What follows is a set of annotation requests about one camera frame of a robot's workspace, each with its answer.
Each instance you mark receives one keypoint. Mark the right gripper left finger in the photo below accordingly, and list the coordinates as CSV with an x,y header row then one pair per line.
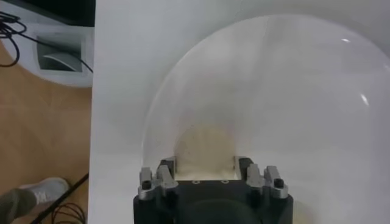
x,y
161,179

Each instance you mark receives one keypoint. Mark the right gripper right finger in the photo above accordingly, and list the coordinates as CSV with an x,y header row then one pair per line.
x,y
257,179

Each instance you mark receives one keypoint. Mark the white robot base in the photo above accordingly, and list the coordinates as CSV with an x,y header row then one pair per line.
x,y
27,70

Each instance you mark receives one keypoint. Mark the white round plate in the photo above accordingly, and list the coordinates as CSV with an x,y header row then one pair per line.
x,y
289,91

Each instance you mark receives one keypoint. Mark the grey sneaker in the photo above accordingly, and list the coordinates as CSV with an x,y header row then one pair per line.
x,y
50,188

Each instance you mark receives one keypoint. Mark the olive trouser leg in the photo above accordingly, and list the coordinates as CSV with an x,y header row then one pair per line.
x,y
15,204

